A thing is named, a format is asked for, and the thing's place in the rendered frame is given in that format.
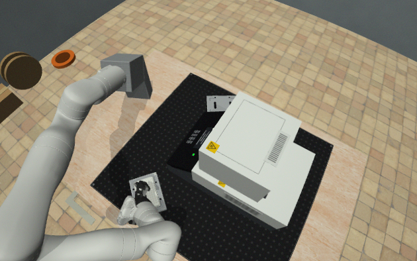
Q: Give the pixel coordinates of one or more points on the white thermal cycler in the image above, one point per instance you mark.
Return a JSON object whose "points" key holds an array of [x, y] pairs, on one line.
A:
{"points": [[245, 158]]}

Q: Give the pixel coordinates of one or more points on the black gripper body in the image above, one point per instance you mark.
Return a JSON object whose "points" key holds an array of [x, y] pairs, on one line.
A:
{"points": [[141, 198]]}

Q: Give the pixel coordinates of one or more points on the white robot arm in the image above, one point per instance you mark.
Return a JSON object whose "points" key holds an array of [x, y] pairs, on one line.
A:
{"points": [[24, 212]]}

